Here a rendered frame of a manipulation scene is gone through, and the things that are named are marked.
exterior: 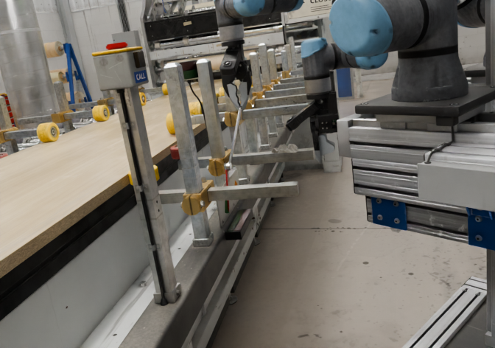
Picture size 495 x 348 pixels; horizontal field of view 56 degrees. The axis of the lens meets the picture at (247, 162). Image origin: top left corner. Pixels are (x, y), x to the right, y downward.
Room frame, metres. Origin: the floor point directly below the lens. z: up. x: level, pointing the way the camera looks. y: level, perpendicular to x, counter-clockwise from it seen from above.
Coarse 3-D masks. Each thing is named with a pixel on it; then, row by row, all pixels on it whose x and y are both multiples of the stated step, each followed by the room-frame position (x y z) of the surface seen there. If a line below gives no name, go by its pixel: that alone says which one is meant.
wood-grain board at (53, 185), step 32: (192, 96) 2.99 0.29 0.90; (96, 128) 2.15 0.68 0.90; (160, 128) 1.89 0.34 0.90; (0, 160) 1.69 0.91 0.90; (32, 160) 1.60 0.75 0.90; (64, 160) 1.52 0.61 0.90; (96, 160) 1.45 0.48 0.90; (160, 160) 1.43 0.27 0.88; (0, 192) 1.21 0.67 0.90; (32, 192) 1.16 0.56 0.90; (64, 192) 1.11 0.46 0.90; (96, 192) 1.07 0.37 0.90; (0, 224) 0.93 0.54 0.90; (32, 224) 0.90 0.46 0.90; (64, 224) 0.92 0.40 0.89; (0, 256) 0.76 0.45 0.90
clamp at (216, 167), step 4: (228, 152) 1.42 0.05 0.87; (224, 156) 1.37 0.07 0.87; (228, 156) 1.40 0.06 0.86; (212, 160) 1.36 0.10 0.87; (216, 160) 1.34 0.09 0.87; (220, 160) 1.35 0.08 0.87; (224, 160) 1.35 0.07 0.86; (228, 160) 1.39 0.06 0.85; (212, 164) 1.34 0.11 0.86; (216, 164) 1.34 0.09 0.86; (220, 164) 1.33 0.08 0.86; (208, 168) 1.34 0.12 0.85; (212, 168) 1.34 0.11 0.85; (216, 168) 1.34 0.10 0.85; (220, 168) 1.33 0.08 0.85; (224, 168) 1.34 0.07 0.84; (212, 172) 1.34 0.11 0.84; (216, 172) 1.34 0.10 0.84; (220, 172) 1.34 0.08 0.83; (224, 172) 1.35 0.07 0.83
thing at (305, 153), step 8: (264, 152) 1.40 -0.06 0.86; (296, 152) 1.35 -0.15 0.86; (304, 152) 1.34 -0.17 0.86; (312, 152) 1.34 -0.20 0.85; (200, 160) 1.42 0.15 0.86; (208, 160) 1.42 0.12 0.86; (232, 160) 1.40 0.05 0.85; (240, 160) 1.39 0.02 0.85; (248, 160) 1.39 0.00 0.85; (256, 160) 1.38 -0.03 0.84; (264, 160) 1.37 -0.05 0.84; (272, 160) 1.37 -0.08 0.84; (280, 160) 1.36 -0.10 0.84; (288, 160) 1.36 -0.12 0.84; (296, 160) 1.35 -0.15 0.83
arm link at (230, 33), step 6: (240, 24) 1.41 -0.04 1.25; (222, 30) 1.41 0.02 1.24; (228, 30) 1.40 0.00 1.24; (234, 30) 1.40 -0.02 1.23; (240, 30) 1.41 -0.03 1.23; (222, 36) 1.41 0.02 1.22; (228, 36) 1.40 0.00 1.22; (234, 36) 1.40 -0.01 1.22; (240, 36) 1.41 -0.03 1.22; (222, 42) 1.43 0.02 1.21
